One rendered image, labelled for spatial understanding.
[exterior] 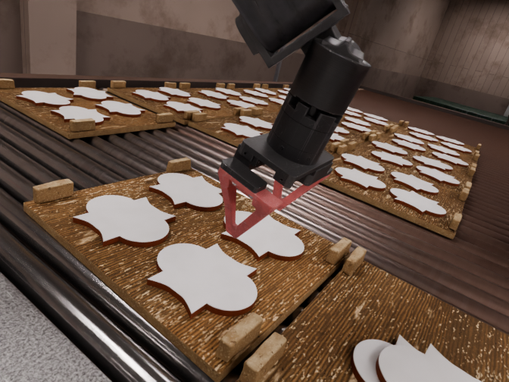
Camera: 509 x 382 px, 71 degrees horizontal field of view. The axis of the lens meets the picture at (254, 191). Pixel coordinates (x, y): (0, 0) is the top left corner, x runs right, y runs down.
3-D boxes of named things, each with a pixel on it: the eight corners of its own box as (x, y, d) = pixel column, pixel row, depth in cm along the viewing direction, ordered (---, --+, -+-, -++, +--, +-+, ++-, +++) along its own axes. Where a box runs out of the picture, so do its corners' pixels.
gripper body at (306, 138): (233, 155, 35) (263, 86, 31) (283, 140, 43) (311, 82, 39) (285, 194, 33) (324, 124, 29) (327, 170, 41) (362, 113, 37)
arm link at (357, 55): (315, 26, 29) (379, 57, 29) (323, 24, 35) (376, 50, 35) (279, 103, 32) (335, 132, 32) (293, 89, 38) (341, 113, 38)
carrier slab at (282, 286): (217, 385, 36) (220, 374, 35) (23, 211, 55) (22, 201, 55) (348, 259, 63) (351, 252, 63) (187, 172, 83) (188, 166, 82)
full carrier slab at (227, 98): (248, 118, 146) (250, 108, 144) (176, 91, 164) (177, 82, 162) (288, 113, 174) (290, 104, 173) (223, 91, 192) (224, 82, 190)
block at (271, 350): (251, 392, 34) (257, 373, 33) (236, 380, 35) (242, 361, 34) (282, 356, 39) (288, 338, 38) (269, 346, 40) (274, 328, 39)
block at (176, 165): (170, 174, 76) (172, 163, 75) (164, 171, 77) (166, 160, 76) (191, 170, 80) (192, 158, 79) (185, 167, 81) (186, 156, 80)
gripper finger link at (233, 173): (195, 222, 37) (225, 147, 33) (235, 202, 43) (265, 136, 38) (242, 264, 35) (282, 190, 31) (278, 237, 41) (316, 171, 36)
